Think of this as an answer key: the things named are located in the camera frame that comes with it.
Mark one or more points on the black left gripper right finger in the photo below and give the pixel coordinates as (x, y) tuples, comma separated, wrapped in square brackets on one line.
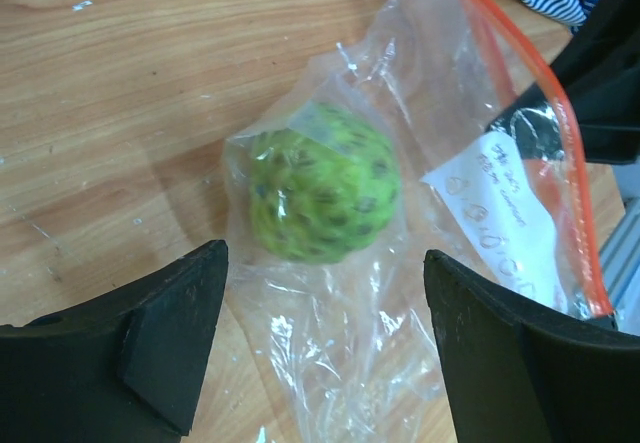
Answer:
[(518, 371)]

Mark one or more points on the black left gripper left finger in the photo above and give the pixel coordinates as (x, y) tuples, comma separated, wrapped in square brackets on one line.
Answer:
[(127, 366)]

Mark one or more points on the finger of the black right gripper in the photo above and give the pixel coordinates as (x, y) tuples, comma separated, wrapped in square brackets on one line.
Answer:
[(599, 70)]

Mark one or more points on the clear zip top bag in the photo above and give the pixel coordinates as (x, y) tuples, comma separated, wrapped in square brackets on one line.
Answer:
[(493, 173)]

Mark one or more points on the green fake round fruit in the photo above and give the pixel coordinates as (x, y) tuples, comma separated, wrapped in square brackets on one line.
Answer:
[(323, 187)]

